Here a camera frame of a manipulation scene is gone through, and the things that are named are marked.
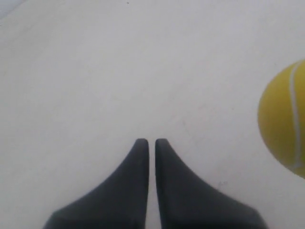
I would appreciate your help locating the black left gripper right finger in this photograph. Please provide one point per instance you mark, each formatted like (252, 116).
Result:
(187, 202)

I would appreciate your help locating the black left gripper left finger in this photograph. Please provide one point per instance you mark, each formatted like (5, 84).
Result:
(120, 202)

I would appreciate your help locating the yellow tennis ball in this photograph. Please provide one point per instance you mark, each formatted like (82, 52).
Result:
(281, 117)

